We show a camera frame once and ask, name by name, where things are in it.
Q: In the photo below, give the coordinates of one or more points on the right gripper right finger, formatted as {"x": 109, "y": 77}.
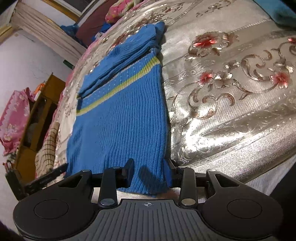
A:
{"x": 184, "y": 178}

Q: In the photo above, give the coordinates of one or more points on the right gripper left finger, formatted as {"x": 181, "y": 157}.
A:
{"x": 113, "y": 179}

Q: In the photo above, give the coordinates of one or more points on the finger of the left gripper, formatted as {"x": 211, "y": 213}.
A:
{"x": 40, "y": 183}

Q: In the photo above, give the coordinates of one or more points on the blue striped knit sweater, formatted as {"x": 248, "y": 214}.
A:
{"x": 121, "y": 114}

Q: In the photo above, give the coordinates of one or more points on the blue clothes on sofa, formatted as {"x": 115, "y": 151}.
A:
{"x": 105, "y": 27}

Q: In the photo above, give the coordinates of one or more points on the wooden desk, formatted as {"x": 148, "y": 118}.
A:
{"x": 38, "y": 123}

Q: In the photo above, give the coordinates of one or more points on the checked beige bamboo mat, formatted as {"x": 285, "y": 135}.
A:
{"x": 44, "y": 160}

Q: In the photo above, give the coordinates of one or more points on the pink floral cloth on desk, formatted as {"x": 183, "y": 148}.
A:
{"x": 14, "y": 119}

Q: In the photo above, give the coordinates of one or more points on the floral satin bedspread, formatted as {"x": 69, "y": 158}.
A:
{"x": 229, "y": 82}

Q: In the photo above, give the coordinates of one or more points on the green bottle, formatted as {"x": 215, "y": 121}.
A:
{"x": 68, "y": 64}

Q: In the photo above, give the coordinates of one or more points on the blue plastic bag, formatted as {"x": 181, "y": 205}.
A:
{"x": 71, "y": 30}

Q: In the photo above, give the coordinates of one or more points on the beige left curtain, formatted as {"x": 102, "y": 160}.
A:
{"x": 48, "y": 32}

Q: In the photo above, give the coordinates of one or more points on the barred window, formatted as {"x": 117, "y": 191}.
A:
{"x": 72, "y": 9}

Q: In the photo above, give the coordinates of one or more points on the teal blanket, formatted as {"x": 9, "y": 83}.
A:
{"x": 282, "y": 12}

